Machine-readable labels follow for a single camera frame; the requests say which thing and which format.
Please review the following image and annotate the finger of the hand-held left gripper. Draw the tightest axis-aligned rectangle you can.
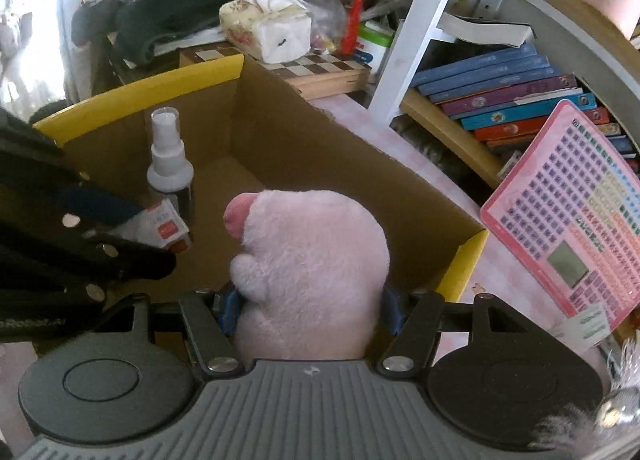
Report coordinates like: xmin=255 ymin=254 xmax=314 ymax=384
xmin=0 ymin=229 xmax=177 ymax=287
xmin=0 ymin=110 xmax=145 ymax=237

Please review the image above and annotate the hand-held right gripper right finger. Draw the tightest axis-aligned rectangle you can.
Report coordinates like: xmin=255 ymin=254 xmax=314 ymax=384
xmin=377 ymin=285 xmax=526 ymax=378

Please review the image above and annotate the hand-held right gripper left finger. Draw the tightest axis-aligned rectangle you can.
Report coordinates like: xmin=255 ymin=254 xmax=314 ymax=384
xmin=92 ymin=285 xmax=243 ymax=378

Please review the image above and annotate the small printed packet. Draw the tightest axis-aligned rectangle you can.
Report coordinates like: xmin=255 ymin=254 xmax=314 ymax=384
xmin=107 ymin=199 xmax=193 ymax=255

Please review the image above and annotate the dark spray bottle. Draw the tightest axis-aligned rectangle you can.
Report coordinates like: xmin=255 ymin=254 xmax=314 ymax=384
xmin=146 ymin=108 xmax=196 ymax=228

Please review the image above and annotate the pink plush pig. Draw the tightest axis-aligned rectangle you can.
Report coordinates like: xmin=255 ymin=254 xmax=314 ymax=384
xmin=223 ymin=189 xmax=391 ymax=361

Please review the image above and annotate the yellow cardboard box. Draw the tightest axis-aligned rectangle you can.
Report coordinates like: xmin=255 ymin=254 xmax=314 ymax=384
xmin=32 ymin=53 xmax=490 ymax=361

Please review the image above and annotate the white and green container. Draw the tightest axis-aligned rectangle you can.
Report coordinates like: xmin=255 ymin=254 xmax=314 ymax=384
xmin=356 ymin=20 xmax=396 ymax=71

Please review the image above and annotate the white paper card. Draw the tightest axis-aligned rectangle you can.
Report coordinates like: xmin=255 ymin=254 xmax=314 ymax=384
xmin=552 ymin=303 xmax=613 ymax=348

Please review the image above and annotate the pile of clothes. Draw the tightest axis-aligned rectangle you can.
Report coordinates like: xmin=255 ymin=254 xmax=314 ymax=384
xmin=70 ymin=0 xmax=273 ymax=66

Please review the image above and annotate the pink learning tablet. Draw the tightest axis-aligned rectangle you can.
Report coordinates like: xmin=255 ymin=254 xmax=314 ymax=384
xmin=480 ymin=99 xmax=640 ymax=318

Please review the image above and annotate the floral tissue box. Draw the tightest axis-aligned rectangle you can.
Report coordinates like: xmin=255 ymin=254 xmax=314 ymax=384
xmin=219 ymin=0 xmax=313 ymax=64

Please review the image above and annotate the row of leaning picture books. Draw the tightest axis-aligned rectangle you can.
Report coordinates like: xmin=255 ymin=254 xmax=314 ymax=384
xmin=410 ymin=43 xmax=638 ymax=161

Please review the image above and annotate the wooden chessboard box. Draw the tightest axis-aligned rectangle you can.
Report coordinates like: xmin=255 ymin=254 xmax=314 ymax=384
xmin=179 ymin=43 xmax=373 ymax=101

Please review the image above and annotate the red toy pen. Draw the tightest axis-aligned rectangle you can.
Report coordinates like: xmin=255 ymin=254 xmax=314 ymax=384
xmin=340 ymin=0 xmax=371 ymax=56

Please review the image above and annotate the clear plastic bag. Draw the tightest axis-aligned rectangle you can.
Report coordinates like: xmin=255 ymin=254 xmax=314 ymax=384
xmin=295 ymin=0 xmax=351 ymax=54

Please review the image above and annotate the white wooden shelf unit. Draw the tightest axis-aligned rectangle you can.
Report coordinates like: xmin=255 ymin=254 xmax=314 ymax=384
xmin=367 ymin=0 xmax=640 ymax=191

